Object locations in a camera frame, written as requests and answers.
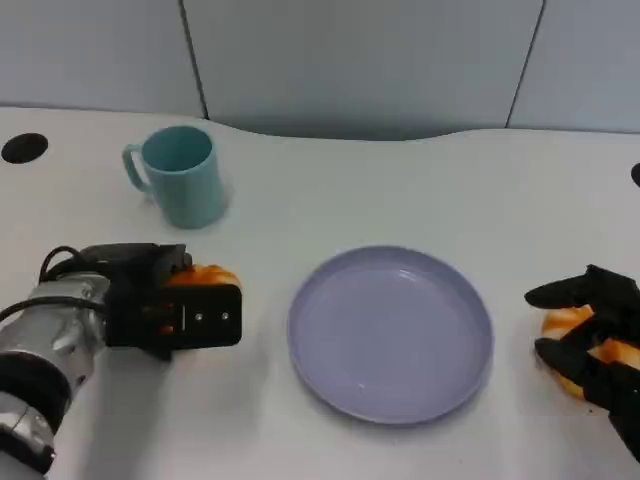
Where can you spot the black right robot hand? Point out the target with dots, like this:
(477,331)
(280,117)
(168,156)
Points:
(607,295)

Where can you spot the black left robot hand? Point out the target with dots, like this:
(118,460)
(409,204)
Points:
(135,262)

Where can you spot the small orange and white bread roll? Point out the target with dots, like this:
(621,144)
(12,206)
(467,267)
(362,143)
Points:
(565,322)

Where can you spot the large orange and white bread roll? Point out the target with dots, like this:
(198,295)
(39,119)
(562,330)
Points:
(210,276)

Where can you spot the pale green mug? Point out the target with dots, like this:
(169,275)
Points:
(189,185)

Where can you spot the black table grommet hole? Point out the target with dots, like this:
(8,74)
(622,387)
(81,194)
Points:
(636,175)
(24,147)

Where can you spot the lilac plate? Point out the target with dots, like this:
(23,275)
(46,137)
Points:
(390,335)

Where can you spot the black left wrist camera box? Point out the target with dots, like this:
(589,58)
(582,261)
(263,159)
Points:
(200,317)

